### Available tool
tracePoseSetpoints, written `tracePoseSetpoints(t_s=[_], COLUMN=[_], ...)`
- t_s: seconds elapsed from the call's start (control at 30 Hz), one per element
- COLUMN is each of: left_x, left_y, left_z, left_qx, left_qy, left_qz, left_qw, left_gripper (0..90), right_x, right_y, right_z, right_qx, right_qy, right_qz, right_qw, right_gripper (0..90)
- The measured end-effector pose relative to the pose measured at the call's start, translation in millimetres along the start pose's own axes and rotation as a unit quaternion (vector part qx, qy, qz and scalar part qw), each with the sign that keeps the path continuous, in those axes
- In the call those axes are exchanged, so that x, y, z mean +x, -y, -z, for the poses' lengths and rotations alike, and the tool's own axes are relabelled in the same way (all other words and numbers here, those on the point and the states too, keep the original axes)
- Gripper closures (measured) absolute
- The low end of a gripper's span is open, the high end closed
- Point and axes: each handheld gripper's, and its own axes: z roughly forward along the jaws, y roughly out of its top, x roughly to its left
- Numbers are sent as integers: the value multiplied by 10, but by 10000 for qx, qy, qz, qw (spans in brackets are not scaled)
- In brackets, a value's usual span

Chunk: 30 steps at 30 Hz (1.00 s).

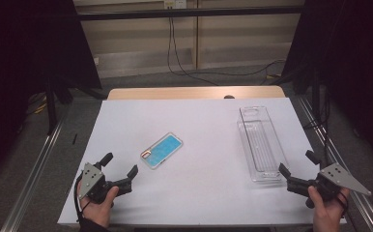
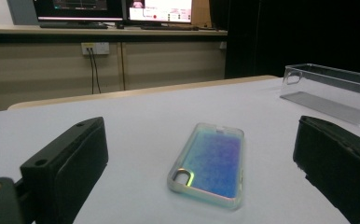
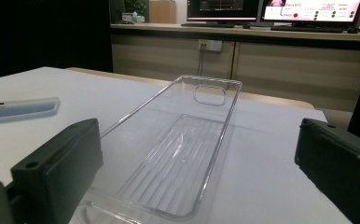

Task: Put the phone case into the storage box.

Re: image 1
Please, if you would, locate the yellow cable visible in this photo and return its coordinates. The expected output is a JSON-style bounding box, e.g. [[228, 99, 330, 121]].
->
[[29, 101, 48, 115]]

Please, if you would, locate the person's left hand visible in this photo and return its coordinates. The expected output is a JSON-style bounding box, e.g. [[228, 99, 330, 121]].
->
[[77, 183, 120, 229]]

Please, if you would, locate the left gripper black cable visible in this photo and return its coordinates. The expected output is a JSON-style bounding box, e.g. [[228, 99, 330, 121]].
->
[[73, 173, 91, 224]]

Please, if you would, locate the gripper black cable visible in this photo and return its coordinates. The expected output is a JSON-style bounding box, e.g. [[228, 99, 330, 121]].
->
[[334, 188, 351, 223], [73, 173, 91, 224]]

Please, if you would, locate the black stand pole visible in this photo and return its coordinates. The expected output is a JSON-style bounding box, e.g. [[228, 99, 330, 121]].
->
[[310, 72, 322, 125], [44, 75, 59, 135]]

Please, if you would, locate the clear-rimmed glitter phone case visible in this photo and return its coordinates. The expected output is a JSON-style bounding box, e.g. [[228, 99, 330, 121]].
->
[[139, 131, 185, 170]]

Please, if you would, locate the white wall socket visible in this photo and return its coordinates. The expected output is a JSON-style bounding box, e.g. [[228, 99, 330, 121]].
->
[[163, 0, 187, 10]]

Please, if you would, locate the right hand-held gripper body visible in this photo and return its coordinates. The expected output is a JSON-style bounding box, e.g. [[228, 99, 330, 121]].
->
[[285, 161, 372, 209]]

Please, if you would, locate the black curtain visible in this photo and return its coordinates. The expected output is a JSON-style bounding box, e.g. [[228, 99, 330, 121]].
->
[[280, 0, 373, 170], [0, 0, 102, 187]]

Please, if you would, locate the clear plastic box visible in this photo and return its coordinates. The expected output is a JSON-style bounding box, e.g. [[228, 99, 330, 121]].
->
[[237, 105, 290, 184]]

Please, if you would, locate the black floor cable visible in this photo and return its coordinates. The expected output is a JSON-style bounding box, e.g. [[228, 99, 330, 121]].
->
[[166, 16, 287, 87]]

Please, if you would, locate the black horizontal bar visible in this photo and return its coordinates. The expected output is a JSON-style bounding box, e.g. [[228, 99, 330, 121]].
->
[[77, 5, 305, 21]]

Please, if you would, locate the metal floor rail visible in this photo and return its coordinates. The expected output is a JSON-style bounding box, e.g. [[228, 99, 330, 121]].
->
[[296, 96, 373, 232], [0, 107, 68, 232]]

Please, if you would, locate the person's right hand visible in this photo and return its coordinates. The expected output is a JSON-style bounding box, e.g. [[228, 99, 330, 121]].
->
[[307, 186, 351, 232]]

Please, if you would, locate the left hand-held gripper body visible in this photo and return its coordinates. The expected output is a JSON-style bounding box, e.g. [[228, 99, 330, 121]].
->
[[77, 160, 134, 205]]

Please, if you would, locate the wooden table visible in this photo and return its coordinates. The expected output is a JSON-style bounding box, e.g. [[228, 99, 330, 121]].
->
[[106, 85, 286, 101]]

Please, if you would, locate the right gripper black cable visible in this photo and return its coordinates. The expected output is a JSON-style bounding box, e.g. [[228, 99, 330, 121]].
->
[[334, 188, 351, 223]]

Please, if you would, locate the white board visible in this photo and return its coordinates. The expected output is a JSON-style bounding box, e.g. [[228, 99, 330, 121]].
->
[[57, 98, 348, 227]]

